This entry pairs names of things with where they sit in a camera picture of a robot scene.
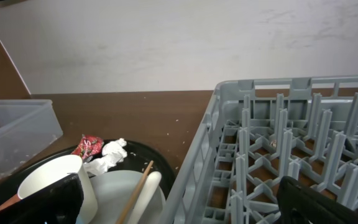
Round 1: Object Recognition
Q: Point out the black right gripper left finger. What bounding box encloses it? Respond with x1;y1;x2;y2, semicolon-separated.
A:
0;174;84;223

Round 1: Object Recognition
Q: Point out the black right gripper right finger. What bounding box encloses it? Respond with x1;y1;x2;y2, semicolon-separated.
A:
276;176;358;224

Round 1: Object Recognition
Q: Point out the white plastic cup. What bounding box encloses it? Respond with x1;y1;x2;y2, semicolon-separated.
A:
17;154;98;223

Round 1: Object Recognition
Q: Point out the grey plastic dishwasher rack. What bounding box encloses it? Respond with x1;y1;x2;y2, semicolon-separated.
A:
159;76;358;223

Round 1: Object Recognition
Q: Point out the grey round plate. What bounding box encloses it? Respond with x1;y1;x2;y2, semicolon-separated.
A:
90;170;165;224

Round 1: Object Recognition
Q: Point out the round black tray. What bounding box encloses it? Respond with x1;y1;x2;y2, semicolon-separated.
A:
0;141;175;205

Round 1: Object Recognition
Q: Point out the red snack wrapper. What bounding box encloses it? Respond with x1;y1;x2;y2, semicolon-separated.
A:
71;135;104;162

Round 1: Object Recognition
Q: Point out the wooden chopstick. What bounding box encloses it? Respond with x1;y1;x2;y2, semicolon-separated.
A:
116;161;154;224

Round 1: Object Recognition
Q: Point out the crumpled white tissue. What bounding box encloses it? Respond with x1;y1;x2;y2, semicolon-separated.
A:
83;138;127;175

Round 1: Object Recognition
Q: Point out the clear plastic bin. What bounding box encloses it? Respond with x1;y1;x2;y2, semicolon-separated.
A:
0;100;63;178

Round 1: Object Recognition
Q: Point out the white plastic fork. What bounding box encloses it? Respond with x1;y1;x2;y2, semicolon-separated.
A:
127;171;162;224

